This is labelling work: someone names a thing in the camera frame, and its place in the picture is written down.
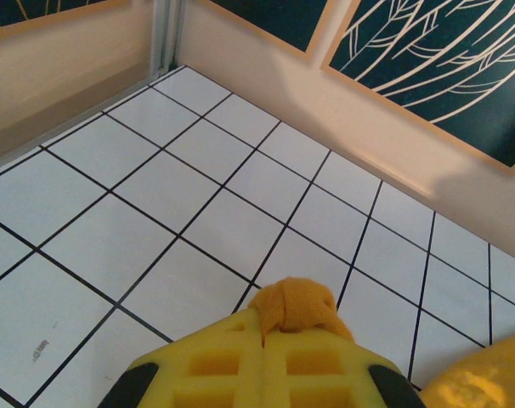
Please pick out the aluminium corner post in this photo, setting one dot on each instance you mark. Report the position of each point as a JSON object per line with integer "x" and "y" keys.
{"x": 164, "y": 34}

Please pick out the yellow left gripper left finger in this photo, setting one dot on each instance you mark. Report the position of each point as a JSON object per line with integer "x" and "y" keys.
{"x": 189, "y": 374}

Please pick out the orange t-shirt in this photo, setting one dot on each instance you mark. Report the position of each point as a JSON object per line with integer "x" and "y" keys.
{"x": 300, "y": 304}

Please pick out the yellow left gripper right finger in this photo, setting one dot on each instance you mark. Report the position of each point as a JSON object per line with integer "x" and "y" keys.
{"x": 334, "y": 374}

